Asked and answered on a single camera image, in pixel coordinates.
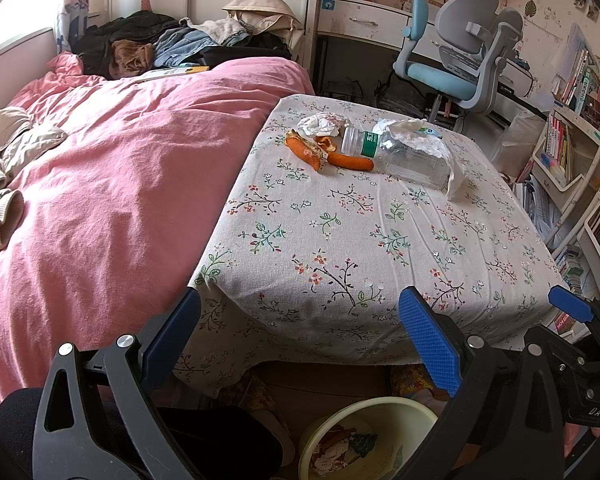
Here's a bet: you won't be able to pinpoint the cream slipper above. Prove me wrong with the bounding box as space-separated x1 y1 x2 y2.
257 407 296 468

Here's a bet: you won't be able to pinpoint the red snack wrapper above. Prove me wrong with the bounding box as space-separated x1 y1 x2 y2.
312 427 361 478

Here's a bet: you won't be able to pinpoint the yellow book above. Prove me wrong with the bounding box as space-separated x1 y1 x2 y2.
134 63 211 84

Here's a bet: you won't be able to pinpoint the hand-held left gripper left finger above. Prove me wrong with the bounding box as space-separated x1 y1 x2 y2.
32 287 202 480

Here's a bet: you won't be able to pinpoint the white tiered book rack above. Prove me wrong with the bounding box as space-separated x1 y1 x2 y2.
530 105 600 301

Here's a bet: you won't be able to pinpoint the pink blanket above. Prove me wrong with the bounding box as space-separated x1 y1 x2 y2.
0 52 316 426

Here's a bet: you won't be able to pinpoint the cream garment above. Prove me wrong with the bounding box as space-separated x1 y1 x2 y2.
0 107 68 261

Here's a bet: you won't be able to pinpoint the white printer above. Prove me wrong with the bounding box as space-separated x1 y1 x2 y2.
500 60 536 98

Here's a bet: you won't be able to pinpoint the white desk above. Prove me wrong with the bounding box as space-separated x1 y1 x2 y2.
315 0 546 106

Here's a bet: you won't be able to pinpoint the person's right hand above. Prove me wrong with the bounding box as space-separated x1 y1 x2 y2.
562 422 600 461

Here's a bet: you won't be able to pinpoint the clear plastic bottle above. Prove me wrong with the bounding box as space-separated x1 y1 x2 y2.
340 125 456 191

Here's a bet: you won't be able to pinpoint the white desk drawer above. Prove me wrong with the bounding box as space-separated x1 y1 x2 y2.
319 0 411 41

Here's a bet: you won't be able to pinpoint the pile of dark clothes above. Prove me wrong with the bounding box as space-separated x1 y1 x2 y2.
75 10 293 81

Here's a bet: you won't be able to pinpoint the pale yellow plastic bin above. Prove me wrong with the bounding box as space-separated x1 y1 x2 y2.
298 396 443 480

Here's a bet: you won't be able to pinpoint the grey and blue desk chair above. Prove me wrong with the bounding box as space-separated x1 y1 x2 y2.
392 0 526 123

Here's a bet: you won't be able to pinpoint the floral tablecloth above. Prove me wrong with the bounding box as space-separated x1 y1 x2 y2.
172 94 568 398

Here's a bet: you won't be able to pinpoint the white tissue paper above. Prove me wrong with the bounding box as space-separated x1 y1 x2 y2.
380 119 468 201

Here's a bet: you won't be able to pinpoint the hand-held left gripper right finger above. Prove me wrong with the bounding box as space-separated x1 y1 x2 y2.
398 286 568 480

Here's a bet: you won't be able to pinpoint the beige cloth bag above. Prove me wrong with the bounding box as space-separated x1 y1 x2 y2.
222 0 303 36

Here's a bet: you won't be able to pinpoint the white plastic bag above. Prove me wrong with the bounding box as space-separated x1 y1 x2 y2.
490 110 546 176

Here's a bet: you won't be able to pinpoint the yellow patterned cloth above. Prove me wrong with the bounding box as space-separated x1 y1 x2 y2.
390 364 436 397

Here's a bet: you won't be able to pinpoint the smooth carrot piece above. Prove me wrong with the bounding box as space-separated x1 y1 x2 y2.
327 151 375 171

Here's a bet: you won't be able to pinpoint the books in rack tray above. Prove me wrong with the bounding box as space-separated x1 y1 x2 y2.
542 115 573 181

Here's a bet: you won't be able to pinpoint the row of upright books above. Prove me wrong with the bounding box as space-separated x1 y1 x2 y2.
552 42 600 111

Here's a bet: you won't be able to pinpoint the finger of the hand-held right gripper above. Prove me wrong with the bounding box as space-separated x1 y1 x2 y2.
549 285 600 356

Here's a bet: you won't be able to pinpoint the stack of loose papers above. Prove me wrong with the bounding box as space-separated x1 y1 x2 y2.
512 180 551 241

